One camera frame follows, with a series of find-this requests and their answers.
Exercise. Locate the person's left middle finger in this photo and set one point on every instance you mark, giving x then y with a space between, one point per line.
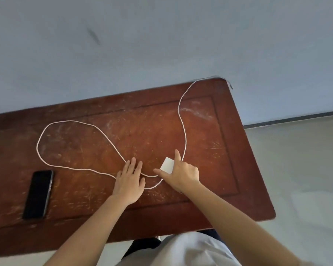
132 165

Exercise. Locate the person's left forearm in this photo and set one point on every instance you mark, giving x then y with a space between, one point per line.
84 235

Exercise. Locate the person's left little finger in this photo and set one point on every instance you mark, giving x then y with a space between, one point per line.
118 176

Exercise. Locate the person's left thumb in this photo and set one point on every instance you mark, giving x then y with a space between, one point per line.
142 183

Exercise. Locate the person's right forearm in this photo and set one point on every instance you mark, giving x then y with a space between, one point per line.
238 227

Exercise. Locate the person's right hand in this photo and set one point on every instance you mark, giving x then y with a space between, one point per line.
184 177

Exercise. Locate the person's white shirt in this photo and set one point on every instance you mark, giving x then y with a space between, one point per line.
194 252

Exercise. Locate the person's left hand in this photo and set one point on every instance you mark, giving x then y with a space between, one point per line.
129 185

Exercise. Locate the white charger adapter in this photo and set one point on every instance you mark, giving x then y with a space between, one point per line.
167 165

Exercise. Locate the black smartphone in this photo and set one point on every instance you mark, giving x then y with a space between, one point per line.
38 193

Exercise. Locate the person's right thumb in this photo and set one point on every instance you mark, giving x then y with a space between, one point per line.
161 172

